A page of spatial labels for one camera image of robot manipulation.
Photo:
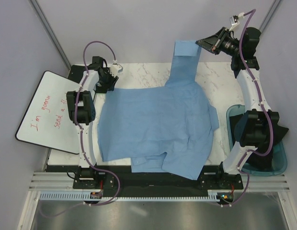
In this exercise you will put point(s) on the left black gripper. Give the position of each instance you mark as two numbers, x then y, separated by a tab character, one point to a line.
110	86

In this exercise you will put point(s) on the white slotted cable duct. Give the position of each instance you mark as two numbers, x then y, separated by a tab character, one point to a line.
89	196

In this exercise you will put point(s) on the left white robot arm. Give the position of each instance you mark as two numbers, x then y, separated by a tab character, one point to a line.
97	78

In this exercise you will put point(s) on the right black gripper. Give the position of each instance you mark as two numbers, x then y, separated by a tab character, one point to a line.
214	42

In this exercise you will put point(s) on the light blue long sleeve shirt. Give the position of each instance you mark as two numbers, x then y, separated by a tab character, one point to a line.
168	129

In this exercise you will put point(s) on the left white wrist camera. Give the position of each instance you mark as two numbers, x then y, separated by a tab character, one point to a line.
115	69

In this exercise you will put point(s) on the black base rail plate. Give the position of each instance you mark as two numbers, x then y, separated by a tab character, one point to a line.
119	181

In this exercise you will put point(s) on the teal plastic bin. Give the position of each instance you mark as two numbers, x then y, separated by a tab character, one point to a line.
279	159

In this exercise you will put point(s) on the black mat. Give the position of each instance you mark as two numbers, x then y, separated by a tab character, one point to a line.
76	74

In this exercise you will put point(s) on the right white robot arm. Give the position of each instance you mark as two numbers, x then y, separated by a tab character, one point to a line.
246	71

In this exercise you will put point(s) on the black clothes in bin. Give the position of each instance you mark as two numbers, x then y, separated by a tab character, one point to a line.
251	129

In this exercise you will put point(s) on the white dry-erase board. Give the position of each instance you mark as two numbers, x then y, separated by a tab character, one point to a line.
46	121

